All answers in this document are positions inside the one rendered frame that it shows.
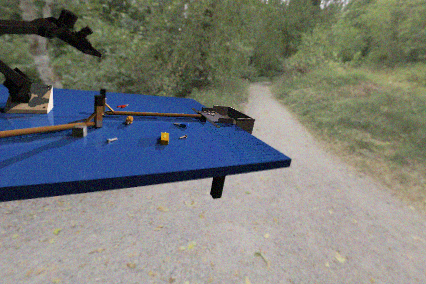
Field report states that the orange long-handled scraper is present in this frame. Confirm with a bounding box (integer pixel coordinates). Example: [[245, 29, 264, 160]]
[[100, 88, 207, 122]]

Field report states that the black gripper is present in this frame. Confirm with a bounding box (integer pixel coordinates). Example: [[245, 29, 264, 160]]
[[65, 31, 102, 57]]

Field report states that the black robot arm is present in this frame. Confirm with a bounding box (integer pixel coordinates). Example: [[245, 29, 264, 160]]
[[0, 9, 93, 103]]

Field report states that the yellow rectangular block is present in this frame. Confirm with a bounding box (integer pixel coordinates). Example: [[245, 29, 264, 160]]
[[160, 133, 169, 145]]

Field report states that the long wooden pole with black end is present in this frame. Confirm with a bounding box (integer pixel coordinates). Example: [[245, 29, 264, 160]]
[[0, 95, 104, 138]]

